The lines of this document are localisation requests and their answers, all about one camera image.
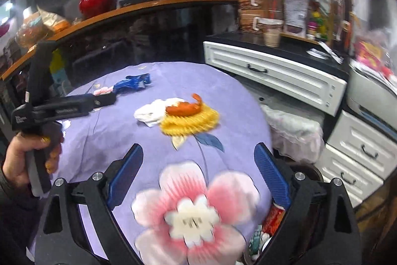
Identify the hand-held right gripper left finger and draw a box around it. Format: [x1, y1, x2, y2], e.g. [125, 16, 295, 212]
[34, 143, 144, 265]

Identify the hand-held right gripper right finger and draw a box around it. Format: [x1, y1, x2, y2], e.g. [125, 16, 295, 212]
[254, 142, 363, 265]

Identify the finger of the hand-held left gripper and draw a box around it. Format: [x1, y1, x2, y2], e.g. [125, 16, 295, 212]
[62, 93, 117, 105]
[54, 100, 117, 118]

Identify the blue plastic wrapper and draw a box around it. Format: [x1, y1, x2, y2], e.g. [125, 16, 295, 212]
[113, 73, 152, 95]

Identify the white tissue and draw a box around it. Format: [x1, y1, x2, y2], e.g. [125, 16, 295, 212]
[134, 97, 182, 128]

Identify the orange ridged toy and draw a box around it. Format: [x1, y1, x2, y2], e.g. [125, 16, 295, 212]
[166, 93, 203, 116]

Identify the person's left forearm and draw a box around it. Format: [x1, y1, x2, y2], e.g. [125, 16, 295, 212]
[0, 170, 38, 241]

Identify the person's left hand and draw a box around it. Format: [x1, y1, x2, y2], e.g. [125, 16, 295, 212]
[1, 131, 64, 191]

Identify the purple floral tablecloth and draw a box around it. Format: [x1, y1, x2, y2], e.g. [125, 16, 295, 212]
[34, 62, 273, 265]

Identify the red printed packet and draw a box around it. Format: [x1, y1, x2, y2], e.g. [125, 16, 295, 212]
[262, 204, 286, 237]

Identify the clear plastic bag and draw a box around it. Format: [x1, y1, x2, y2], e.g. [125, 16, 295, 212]
[264, 104, 325, 163]

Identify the teal white packet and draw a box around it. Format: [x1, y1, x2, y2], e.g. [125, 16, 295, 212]
[250, 225, 270, 257]

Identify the bagged bread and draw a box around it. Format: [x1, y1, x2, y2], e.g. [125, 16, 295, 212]
[15, 9, 72, 48]

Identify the wooden counter ledge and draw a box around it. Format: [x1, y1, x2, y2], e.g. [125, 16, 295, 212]
[0, 0, 239, 81]

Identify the wide white drawer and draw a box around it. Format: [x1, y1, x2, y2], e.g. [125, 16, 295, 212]
[203, 41, 347, 116]

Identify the brown paper bag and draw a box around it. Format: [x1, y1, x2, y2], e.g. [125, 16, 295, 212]
[355, 184, 397, 234]

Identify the white grey printer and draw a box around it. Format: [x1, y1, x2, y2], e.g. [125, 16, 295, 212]
[346, 66, 397, 141]

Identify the pile of printed papers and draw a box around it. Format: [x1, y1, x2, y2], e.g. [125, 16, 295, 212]
[354, 40, 397, 79]

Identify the colourful toy ornament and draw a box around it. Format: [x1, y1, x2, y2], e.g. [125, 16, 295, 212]
[307, 9, 329, 39]

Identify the framed menu card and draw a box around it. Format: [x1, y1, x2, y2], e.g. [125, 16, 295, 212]
[284, 0, 311, 36]

